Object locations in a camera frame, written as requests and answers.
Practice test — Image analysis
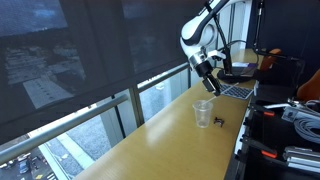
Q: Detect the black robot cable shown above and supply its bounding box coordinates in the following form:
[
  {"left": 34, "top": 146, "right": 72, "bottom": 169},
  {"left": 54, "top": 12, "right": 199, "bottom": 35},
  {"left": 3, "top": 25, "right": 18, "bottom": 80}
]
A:
[{"left": 203, "top": 0, "right": 261, "bottom": 73}]

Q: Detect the black clamp orange tip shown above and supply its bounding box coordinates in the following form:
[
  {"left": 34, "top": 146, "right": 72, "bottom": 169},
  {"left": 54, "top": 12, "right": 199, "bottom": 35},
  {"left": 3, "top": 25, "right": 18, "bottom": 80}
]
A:
[{"left": 240, "top": 136, "right": 277, "bottom": 159}]

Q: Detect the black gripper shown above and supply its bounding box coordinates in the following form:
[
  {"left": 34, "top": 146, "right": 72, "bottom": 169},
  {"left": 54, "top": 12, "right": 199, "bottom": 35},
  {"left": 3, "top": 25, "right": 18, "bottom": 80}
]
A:
[{"left": 195, "top": 61, "right": 221, "bottom": 96}]

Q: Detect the white keyboard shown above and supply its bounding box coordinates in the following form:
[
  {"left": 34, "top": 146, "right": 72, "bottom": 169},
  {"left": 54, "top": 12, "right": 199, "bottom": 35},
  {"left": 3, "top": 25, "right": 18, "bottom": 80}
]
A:
[{"left": 221, "top": 84, "right": 253, "bottom": 100}]

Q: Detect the grey coiled cable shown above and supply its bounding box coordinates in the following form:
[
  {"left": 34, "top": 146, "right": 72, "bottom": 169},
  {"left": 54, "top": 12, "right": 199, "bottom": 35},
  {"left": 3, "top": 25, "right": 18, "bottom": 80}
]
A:
[{"left": 293, "top": 118, "right": 320, "bottom": 145}]

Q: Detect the metal window railing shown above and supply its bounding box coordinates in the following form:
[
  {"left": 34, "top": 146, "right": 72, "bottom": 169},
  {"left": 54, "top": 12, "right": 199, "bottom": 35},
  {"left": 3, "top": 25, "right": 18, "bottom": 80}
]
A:
[{"left": 0, "top": 63, "right": 189, "bottom": 164}]

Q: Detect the black binder clip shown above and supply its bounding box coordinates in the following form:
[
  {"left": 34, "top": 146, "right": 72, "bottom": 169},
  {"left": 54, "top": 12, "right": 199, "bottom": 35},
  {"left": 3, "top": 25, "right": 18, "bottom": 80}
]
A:
[{"left": 214, "top": 117, "right": 225, "bottom": 127}]

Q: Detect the open laptop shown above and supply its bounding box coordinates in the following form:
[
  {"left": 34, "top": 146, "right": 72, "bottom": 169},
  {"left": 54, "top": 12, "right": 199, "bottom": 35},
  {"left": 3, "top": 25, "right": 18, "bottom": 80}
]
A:
[{"left": 217, "top": 51, "right": 258, "bottom": 84}]

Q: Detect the clear plastic cup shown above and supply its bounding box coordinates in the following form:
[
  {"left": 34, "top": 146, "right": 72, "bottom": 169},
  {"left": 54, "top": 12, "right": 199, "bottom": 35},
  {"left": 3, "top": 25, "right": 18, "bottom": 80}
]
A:
[{"left": 192, "top": 100, "right": 213, "bottom": 128}]

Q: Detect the white plastic straw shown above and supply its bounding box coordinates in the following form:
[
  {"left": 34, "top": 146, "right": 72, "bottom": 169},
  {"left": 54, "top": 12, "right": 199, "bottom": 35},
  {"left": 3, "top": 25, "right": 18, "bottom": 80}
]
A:
[{"left": 200, "top": 82, "right": 239, "bottom": 105}]

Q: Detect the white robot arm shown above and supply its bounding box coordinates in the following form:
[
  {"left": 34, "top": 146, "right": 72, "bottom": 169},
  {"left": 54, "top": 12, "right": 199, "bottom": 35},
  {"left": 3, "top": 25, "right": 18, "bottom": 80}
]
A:
[{"left": 180, "top": 0, "right": 245, "bottom": 96}]

